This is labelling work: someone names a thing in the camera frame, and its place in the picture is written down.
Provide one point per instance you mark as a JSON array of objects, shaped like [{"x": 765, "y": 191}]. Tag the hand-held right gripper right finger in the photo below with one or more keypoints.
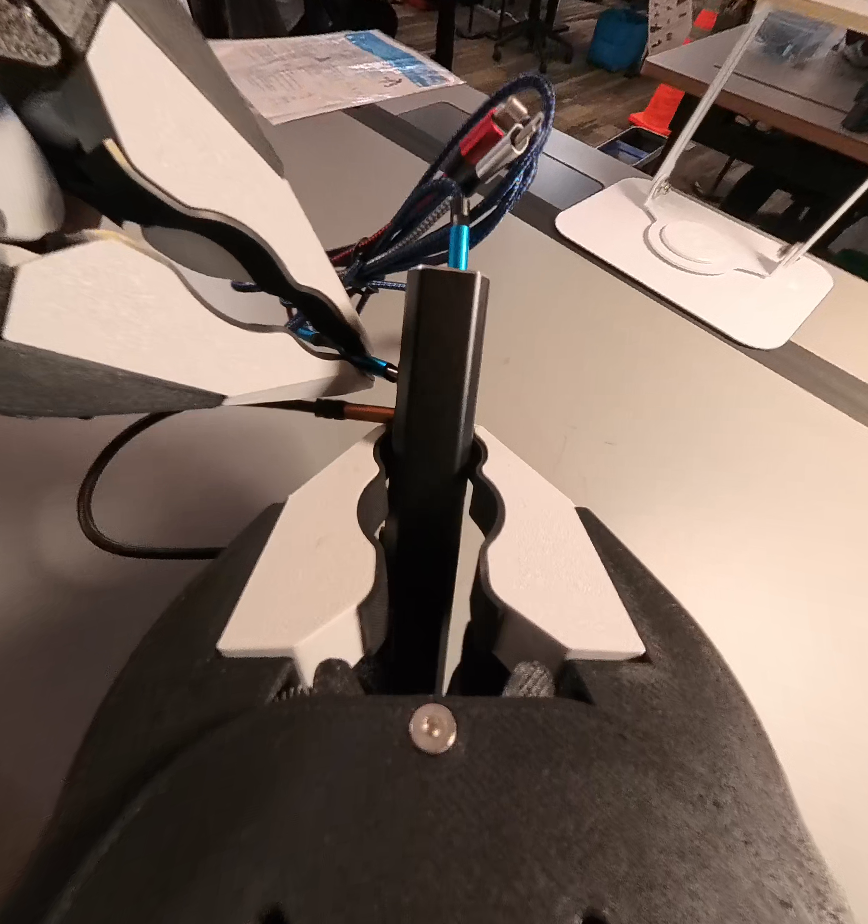
[{"x": 557, "y": 577}]

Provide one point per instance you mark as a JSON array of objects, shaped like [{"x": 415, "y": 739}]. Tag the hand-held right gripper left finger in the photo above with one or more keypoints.
[{"x": 304, "y": 570}]

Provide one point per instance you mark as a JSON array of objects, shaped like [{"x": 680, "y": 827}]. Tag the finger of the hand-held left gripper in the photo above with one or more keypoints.
[
  {"x": 116, "y": 317},
  {"x": 210, "y": 144}
]

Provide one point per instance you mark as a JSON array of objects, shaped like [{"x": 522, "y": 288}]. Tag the black usb hub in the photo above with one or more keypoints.
[{"x": 441, "y": 361}]

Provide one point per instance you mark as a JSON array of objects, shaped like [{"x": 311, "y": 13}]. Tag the printed paper sheet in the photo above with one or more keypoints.
[{"x": 318, "y": 72}]

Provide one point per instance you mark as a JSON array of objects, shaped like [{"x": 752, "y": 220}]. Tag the black office chair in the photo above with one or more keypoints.
[{"x": 535, "y": 29}]

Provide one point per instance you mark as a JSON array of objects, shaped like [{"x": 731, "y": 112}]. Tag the white document stand wooden board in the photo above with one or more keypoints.
[{"x": 694, "y": 252}]

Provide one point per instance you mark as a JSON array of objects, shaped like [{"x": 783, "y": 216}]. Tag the teal bag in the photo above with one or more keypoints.
[{"x": 618, "y": 40}]

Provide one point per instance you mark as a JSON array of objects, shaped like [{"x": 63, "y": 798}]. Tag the grey tray blue inside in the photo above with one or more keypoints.
[{"x": 632, "y": 148}]

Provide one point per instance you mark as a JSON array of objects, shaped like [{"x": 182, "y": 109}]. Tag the orange traffic cone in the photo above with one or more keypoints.
[
  {"x": 705, "y": 19},
  {"x": 658, "y": 108}
]

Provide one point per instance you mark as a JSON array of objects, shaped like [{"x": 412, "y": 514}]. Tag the white sign board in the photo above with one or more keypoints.
[{"x": 668, "y": 25}]

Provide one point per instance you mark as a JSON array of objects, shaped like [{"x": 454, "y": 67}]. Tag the wooden edged work table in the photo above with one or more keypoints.
[{"x": 766, "y": 79}]

